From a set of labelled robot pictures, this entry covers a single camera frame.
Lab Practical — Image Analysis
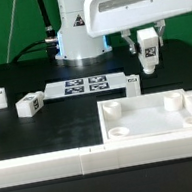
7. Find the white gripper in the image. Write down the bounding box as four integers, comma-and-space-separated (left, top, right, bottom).
83, 0, 192, 54

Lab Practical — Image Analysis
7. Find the white square tabletop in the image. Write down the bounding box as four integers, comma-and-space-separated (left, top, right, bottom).
97, 89, 192, 143

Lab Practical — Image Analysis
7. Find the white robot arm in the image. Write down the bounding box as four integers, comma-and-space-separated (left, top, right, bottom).
56, 0, 192, 62

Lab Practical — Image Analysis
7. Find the white plate with AprilTags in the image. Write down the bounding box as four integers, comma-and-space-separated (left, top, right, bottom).
44, 72, 126, 100

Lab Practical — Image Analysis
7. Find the white U-shaped obstacle fence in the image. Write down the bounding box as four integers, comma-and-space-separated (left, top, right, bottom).
0, 88, 192, 190

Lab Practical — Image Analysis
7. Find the black cable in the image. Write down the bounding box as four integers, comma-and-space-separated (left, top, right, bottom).
1, 0, 61, 63

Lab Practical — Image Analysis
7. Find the white thin cable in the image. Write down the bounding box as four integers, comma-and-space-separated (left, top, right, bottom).
0, 0, 29, 64

